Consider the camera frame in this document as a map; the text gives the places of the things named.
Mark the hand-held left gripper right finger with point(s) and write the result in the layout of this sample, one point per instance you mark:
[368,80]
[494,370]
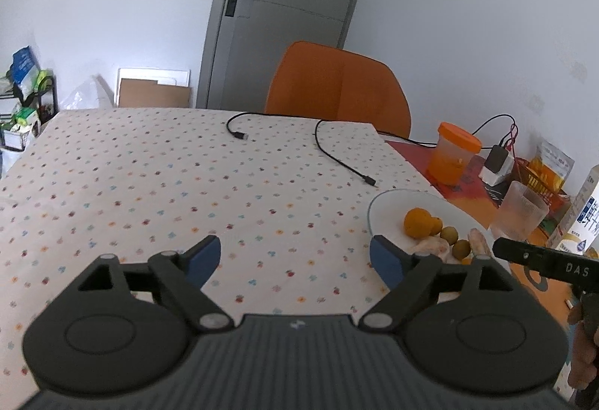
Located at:
[386,258]

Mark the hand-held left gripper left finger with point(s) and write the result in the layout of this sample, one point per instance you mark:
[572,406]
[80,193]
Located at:
[206,258]

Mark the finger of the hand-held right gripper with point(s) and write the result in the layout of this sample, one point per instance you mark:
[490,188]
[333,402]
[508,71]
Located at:
[512,252]

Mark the large orange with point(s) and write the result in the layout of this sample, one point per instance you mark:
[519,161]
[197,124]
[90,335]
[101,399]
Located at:
[418,223]

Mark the white plate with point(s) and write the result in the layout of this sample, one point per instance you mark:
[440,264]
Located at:
[393,208]

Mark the brown kiwi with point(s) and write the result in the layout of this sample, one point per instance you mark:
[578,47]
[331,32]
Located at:
[462,249]
[449,235]

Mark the small orange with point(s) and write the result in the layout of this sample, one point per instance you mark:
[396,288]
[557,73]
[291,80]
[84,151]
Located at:
[436,225]

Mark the person's right hand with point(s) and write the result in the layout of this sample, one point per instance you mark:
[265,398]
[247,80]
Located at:
[585,354]

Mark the clear ribbed plastic cup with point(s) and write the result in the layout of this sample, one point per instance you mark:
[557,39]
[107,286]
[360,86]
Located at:
[522,211]

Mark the white and blue carton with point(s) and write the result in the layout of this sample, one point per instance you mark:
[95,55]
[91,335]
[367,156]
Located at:
[587,208]

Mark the red plastic basket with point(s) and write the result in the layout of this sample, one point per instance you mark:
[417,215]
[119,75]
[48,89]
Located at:
[531,179]

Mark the white charger block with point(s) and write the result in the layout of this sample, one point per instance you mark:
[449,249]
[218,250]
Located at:
[496,177]

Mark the orange snack bag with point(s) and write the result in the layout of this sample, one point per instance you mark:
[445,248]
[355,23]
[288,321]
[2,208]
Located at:
[552,166]

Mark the black power adapter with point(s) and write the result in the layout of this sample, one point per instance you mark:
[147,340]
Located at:
[496,158]

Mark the orange lidded container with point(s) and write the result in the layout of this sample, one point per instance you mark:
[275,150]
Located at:
[451,155]

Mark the brown cardboard sheet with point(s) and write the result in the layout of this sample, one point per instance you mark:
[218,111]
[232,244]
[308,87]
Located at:
[154,94]

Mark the orange chair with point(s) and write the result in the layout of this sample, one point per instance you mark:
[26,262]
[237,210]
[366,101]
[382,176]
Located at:
[337,87]

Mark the cardboard sheet with white board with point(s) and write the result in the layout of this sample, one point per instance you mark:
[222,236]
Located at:
[154,73]

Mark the clear plastic bag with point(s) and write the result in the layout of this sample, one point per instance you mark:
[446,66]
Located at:
[86,94]

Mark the black metal rack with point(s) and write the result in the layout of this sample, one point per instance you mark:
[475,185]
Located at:
[56,98]

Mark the white plastic bag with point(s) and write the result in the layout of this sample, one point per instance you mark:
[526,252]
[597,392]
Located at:
[7,162]

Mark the green and white box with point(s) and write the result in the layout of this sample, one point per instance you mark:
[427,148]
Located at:
[21,127]

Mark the light green package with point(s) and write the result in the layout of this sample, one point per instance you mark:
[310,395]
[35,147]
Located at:
[42,77]

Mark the blue package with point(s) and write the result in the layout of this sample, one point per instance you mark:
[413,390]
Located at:
[25,66]

